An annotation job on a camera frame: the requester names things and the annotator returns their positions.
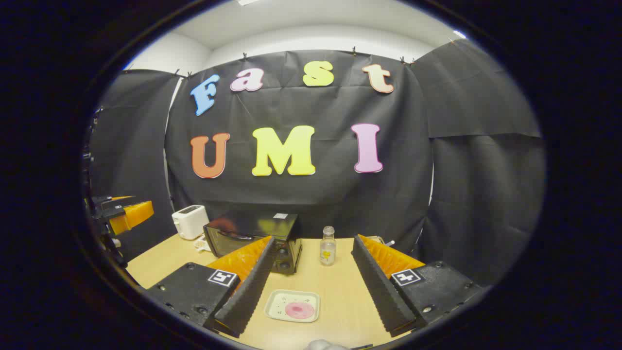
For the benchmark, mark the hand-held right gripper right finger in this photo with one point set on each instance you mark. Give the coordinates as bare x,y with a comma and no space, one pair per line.
379,287

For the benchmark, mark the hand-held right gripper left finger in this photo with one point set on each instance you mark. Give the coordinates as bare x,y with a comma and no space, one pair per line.
252,287

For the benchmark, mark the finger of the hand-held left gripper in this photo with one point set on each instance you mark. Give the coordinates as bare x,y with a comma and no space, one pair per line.
133,214
111,206

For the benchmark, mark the square white plate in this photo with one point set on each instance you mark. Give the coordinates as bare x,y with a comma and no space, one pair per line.
279,304

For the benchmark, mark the pink round food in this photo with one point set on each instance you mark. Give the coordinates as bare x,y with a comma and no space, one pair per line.
299,310

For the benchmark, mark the black electric oven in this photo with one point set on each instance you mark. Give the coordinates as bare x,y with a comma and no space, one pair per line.
262,226

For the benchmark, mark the clear glass jar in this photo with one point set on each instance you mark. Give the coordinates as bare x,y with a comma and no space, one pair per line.
375,239

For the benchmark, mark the white toaster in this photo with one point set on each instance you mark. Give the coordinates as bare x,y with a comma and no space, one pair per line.
189,221

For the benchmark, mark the clear bottle with yellow label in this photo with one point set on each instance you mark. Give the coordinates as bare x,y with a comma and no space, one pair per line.
328,250

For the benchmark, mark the white divided dish with beans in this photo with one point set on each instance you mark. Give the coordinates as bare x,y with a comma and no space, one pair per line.
203,244

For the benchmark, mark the black backdrop cloth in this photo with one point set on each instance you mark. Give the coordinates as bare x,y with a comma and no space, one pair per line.
316,204

